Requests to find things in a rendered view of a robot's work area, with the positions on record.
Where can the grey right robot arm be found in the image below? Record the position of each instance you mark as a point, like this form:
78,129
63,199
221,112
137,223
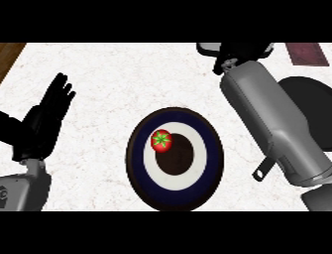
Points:
275,125

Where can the black pan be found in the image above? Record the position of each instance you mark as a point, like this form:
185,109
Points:
323,114

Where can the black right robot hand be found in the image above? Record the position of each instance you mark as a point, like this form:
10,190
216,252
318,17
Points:
240,53

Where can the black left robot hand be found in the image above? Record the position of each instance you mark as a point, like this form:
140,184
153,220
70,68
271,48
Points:
39,124

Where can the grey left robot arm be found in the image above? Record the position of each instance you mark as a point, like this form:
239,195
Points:
17,190

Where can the dark red flat mat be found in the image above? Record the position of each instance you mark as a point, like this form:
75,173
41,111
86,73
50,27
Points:
308,54

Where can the red bell pepper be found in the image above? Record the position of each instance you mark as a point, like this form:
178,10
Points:
162,141

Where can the blue and white ringed plate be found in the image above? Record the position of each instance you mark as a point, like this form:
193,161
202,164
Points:
175,158

